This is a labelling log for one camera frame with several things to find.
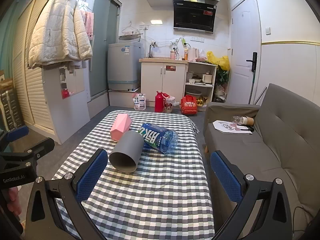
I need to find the grey fabric sofa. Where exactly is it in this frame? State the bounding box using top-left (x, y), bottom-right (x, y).
top-left (203, 83), bottom-right (320, 240)

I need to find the metal faucet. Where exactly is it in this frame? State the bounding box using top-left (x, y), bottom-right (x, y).
top-left (149, 41), bottom-right (158, 59)

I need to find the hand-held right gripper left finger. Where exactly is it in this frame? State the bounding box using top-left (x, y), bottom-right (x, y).
top-left (25, 149), bottom-right (109, 240)

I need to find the grey cup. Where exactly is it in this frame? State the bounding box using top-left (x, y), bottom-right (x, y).
top-left (109, 131), bottom-right (145, 173)

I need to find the white printed paper sheet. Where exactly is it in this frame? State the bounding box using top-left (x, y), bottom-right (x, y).
top-left (212, 120), bottom-right (253, 135)

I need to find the checkered tablecloth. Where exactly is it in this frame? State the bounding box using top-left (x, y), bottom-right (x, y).
top-left (51, 110), bottom-right (216, 240)

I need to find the black door handle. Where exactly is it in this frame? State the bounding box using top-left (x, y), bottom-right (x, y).
top-left (246, 52), bottom-right (258, 72)

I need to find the white door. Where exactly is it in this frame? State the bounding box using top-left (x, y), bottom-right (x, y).
top-left (228, 0), bottom-right (263, 105)

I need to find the black range hood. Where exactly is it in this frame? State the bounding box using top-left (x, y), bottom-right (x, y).
top-left (172, 0), bottom-right (219, 34)

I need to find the ribbed suitcase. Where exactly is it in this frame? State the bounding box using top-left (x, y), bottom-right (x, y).
top-left (0, 79), bottom-right (16, 132)

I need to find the white refill pouch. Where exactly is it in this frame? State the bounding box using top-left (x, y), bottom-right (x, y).
top-left (132, 92), bottom-right (147, 111)

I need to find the frosted glass shower door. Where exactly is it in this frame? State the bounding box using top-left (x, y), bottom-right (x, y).
top-left (89, 0), bottom-right (123, 101)

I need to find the white sink cabinet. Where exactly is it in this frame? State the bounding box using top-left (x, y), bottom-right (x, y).
top-left (139, 58), bottom-right (188, 108)

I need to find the person's left hand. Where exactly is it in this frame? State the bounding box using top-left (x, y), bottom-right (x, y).
top-left (7, 187), bottom-right (22, 216)

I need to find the red shopping bag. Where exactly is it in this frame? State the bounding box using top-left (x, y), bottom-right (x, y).
top-left (180, 95), bottom-right (199, 116)

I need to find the white electric kettle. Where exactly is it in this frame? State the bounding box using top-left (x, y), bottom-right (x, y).
top-left (187, 47), bottom-right (200, 62)

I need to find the grey washing machine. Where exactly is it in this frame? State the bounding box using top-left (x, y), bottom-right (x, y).
top-left (107, 42), bottom-right (142, 92)

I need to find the red thermos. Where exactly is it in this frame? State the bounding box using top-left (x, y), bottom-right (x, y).
top-left (154, 91), bottom-right (166, 113)

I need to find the white open shelf unit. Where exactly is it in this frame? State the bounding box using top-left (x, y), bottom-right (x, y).
top-left (184, 61), bottom-right (218, 107)

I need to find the louvered wardrobe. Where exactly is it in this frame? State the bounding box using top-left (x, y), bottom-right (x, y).
top-left (10, 0), bottom-right (61, 132)

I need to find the pink towel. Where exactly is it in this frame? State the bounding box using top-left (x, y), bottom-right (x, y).
top-left (83, 11), bottom-right (95, 41)

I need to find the cartoon print bucket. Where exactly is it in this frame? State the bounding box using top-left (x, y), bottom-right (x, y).
top-left (164, 95), bottom-right (177, 114)

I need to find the pink faceted cup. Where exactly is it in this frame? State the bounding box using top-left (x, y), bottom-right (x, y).
top-left (111, 114), bottom-right (132, 142)

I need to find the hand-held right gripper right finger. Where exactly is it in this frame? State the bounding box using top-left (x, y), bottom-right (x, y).
top-left (210, 150), bottom-right (300, 240)

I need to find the white washing machine platform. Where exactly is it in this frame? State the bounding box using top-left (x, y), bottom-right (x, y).
top-left (108, 87), bottom-right (142, 107)

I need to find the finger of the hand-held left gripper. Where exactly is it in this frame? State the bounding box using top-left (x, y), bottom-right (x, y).
top-left (0, 126), bottom-right (29, 143)
top-left (0, 137), bottom-right (55, 170)

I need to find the white puffer jacket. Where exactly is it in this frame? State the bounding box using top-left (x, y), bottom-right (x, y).
top-left (28, 0), bottom-right (94, 69)

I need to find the yellow plastic bag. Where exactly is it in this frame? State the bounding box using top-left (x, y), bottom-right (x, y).
top-left (206, 51), bottom-right (231, 71)

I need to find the metal basin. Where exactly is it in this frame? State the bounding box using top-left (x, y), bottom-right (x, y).
top-left (118, 33), bottom-right (141, 43)

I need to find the green plant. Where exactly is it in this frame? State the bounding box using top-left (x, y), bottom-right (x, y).
top-left (216, 67), bottom-right (230, 86)

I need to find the blue plastic water bottle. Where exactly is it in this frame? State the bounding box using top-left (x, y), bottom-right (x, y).
top-left (139, 123), bottom-right (179, 155)

